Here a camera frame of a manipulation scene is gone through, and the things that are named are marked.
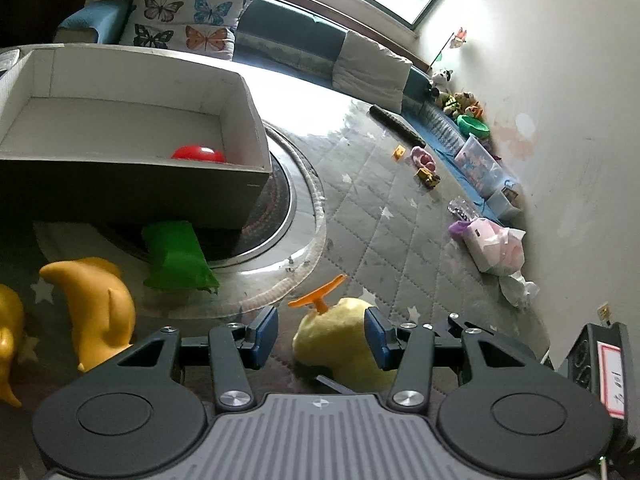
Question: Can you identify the round glass turntable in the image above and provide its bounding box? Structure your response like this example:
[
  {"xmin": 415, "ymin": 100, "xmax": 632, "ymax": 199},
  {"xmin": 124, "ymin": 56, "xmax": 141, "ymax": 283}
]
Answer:
[{"xmin": 35, "ymin": 120, "xmax": 328, "ymax": 318}]

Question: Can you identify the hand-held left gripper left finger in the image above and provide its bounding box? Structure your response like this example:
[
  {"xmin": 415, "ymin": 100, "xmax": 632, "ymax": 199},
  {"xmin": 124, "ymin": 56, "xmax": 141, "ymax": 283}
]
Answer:
[{"xmin": 107, "ymin": 305, "xmax": 279, "ymax": 411}]

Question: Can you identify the pink plastic toy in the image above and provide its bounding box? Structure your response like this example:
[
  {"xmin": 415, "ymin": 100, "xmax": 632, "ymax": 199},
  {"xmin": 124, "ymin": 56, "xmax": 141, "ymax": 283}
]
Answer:
[{"xmin": 410, "ymin": 146, "xmax": 437, "ymax": 172}]

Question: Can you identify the teal sofa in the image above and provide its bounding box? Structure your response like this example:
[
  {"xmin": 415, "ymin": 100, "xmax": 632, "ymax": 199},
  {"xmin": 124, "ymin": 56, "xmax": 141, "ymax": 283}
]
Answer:
[{"xmin": 54, "ymin": 0, "xmax": 436, "ymax": 116}]

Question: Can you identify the yellow plush toy orange stem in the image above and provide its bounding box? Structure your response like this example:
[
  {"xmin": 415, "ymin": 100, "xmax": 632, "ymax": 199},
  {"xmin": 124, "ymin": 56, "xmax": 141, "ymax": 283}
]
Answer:
[{"xmin": 288, "ymin": 274, "xmax": 401, "ymax": 395}]

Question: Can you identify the large butterfly print pillow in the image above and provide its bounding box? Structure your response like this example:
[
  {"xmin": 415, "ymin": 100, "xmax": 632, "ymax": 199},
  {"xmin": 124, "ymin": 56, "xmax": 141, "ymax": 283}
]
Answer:
[{"xmin": 119, "ymin": 0, "xmax": 251, "ymax": 61}]

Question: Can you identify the grey seat cushion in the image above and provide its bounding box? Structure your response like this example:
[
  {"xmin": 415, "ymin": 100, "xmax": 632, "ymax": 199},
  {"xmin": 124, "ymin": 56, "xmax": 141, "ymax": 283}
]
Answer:
[{"xmin": 331, "ymin": 30, "xmax": 413, "ymax": 115}]

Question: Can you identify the pink and white bag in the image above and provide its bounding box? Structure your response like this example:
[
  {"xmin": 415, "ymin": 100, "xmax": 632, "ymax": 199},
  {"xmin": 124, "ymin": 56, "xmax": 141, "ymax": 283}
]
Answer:
[{"xmin": 462, "ymin": 217, "xmax": 527, "ymax": 276}]

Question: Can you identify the large clear storage bin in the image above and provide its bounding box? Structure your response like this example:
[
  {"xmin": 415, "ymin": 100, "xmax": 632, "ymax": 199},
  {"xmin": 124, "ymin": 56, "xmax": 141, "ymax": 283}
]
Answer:
[{"xmin": 452, "ymin": 134, "xmax": 506, "ymax": 198}]

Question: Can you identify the small clear storage box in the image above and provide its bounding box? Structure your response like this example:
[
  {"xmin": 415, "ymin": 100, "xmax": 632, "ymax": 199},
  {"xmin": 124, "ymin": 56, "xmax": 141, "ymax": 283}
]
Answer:
[{"xmin": 485, "ymin": 180, "xmax": 523, "ymax": 221}]

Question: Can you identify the black rolled tube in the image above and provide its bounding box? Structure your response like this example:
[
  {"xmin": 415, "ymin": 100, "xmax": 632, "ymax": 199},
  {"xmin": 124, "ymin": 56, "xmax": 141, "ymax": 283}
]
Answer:
[{"xmin": 369, "ymin": 104, "xmax": 426, "ymax": 148}]

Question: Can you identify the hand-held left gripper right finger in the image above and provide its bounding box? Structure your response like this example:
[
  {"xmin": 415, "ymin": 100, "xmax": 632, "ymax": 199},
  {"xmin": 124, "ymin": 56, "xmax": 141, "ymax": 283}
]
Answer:
[{"xmin": 364, "ymin": 306, "xmax": 548, "ymax": 411}]

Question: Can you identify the gold plastic animal toy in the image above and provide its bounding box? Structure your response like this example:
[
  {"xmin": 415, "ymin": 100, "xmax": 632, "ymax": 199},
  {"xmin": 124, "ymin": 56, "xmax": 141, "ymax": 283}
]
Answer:
[{"xmin": 0, "ymin": 284, "xmax": 27, "ymax": 408}]

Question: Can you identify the yellow plastic dolphin toy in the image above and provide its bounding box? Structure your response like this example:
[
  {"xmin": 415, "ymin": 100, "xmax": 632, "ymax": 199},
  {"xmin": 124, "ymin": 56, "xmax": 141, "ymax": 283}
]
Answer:
[{"xmin": 39, "ymin": 257, "xmax": 137, "ymax": 373}]

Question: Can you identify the dark cardboard box white inside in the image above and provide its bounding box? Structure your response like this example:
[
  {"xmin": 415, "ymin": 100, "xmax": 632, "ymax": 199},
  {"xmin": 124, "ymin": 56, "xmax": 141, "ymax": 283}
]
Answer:
[{"xmin": 0, "ymin": 42, "xmax": 273, "ymax": 233}]

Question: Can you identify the pile of plush toys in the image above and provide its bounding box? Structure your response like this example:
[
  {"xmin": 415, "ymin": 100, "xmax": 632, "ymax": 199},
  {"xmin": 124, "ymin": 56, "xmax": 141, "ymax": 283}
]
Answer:
[{"xmin": 429, "ymin": 87, "xmax": 486, "ymax": 118}]

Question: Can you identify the green plastic bowl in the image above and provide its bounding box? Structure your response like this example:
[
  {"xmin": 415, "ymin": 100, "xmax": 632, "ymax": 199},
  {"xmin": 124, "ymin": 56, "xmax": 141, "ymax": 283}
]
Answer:
[{"xmin": 456, "ymin": 114, "xmax": 492, "ymax": 138}]

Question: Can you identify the white plastic bag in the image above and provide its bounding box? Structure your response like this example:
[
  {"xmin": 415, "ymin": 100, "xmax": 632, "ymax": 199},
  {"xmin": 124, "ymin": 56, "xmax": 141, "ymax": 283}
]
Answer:
[{"xmin": 500, "ymin": 270, "xmax": 541, "ymax": 308}]

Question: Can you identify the green plush toy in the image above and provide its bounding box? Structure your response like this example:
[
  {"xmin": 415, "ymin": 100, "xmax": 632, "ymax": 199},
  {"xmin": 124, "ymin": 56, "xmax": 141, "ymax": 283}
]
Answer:
[{"xmin": 141, "ymin": 220, "xmax": 221, "ymax": 293}]

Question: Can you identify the toy pinwheel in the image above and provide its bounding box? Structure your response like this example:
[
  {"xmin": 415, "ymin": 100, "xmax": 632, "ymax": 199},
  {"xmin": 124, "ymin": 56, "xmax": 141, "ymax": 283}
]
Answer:
[{"xmin": 430, "ymin": 27, "xmax": 468, "ymax": 68}]

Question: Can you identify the red ball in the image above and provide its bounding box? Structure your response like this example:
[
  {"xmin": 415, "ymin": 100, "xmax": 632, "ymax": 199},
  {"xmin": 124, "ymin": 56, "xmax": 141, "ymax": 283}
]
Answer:
[{"xmin": 171, "ymin": 145, "xmax": 227, "ymax": 163}]

